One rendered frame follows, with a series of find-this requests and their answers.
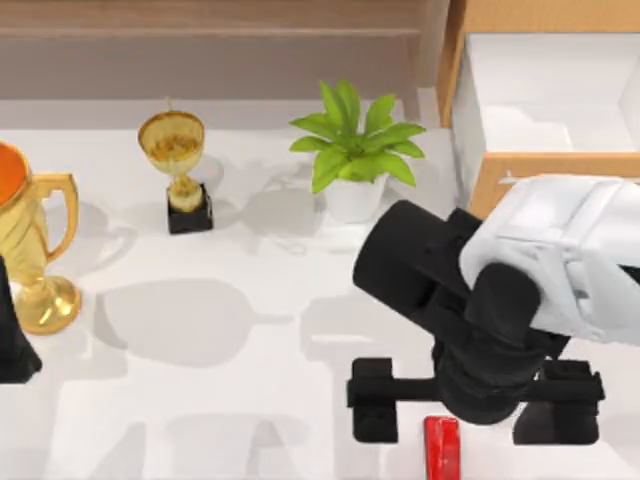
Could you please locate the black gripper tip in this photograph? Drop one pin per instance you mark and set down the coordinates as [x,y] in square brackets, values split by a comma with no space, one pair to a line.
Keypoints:
[14,340]

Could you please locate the large gold trophy orange inside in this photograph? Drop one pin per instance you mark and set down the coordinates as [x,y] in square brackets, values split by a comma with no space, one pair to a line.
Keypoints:
[25,235]

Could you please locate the wooden shelf unit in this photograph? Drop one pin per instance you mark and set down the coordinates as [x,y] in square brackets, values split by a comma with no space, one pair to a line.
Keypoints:
[210,50]

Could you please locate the red block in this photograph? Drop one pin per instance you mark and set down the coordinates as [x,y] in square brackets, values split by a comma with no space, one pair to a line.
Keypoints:
[442,450]

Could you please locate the pale wooden drawer front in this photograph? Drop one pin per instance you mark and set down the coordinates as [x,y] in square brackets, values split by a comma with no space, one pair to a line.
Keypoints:
[500,175]

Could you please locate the open wooden drawer white inside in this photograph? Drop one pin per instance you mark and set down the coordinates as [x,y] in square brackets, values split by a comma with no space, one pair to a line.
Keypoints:
[540,90]

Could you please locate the small gold trophy black base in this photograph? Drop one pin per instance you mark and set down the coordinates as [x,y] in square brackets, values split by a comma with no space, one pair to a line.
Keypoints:
[175,145]

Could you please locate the green plant in white pot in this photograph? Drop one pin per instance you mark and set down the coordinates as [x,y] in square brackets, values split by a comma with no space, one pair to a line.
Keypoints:
[356,150]

